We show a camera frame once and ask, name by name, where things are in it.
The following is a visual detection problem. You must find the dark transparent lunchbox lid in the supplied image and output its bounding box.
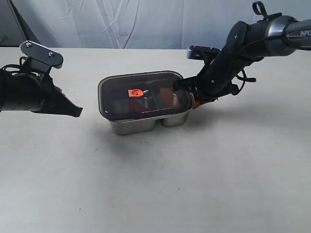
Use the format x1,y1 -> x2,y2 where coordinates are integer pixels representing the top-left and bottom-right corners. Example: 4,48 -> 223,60
98,70 -> 194,121

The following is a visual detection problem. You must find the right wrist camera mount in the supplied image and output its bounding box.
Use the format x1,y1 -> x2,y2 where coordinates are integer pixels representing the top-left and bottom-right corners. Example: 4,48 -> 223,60
187,45 -> 221,60

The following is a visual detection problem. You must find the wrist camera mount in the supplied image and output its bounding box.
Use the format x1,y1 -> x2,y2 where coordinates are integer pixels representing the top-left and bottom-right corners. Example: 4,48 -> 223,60
19,40 -> 64,74
187,45 -> 221,60

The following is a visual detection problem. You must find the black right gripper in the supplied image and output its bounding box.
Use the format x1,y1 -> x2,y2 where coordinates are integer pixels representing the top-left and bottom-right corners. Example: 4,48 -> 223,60
173,49 -> 245,109

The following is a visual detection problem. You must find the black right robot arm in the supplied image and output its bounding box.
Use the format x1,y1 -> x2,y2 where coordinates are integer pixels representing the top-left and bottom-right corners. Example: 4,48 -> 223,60
173,16 -> 311,106

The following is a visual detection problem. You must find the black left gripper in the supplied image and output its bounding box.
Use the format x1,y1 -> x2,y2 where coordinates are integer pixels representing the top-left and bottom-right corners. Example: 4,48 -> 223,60
21,73 -> 83,117

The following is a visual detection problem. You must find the grey backdrop curtain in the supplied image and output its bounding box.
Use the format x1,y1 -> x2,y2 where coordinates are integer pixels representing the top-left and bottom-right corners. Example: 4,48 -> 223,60
0,0 -> 311,50

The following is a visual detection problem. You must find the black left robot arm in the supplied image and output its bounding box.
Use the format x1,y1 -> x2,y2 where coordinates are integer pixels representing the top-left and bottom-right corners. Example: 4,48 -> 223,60
0,64 -> 83,117

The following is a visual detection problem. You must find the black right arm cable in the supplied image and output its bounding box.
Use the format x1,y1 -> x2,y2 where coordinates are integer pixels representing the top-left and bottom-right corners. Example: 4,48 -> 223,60
230,1 -> 311,97

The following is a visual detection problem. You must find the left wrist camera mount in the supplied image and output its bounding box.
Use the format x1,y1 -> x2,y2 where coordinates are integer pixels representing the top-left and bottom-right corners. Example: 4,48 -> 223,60
19,40 -> 64,74

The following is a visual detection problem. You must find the stainless steel lunch box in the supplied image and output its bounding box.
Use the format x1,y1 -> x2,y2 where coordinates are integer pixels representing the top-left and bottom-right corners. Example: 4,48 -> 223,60
98,70 -> 194,135

